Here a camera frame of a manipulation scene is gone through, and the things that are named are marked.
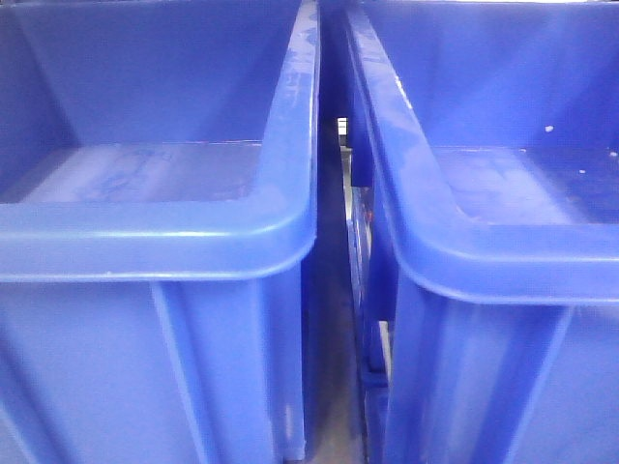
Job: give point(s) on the blue bin upper left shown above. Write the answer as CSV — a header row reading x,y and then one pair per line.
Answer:
x,y
158,200

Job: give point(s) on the blue bin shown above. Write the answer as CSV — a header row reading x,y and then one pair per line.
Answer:
x,y
158,200
487,222

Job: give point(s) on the blue bin upper right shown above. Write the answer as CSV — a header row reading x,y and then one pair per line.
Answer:
x,y
487,222

